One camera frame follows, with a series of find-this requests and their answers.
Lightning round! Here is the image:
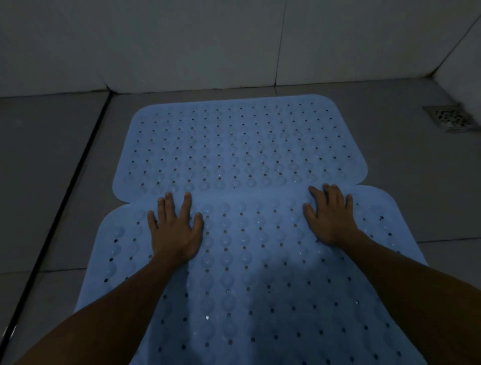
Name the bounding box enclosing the person's right hand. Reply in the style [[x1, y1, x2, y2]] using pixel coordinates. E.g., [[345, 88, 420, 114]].
[[302, 183, 360, 249]]

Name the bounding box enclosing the person's left hand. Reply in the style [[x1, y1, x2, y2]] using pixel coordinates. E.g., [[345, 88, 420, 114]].
[[147, 192, 205, 266]]

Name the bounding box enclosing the blue bath mat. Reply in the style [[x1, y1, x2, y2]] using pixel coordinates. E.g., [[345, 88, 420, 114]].
[[112, 94, 369, 204], [74, 183, 429, 365]]

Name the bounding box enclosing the person's left forearm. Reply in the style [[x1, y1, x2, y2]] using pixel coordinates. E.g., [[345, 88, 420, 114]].
[[13, 252, 181, 365]]

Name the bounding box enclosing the person's right forearm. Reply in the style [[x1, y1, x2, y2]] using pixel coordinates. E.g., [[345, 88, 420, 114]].
[[338, 231, 481, 365]]

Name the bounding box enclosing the square metal floor drain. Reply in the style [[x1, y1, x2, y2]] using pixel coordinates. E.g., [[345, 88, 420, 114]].
[[422, 103, 481, 133]]

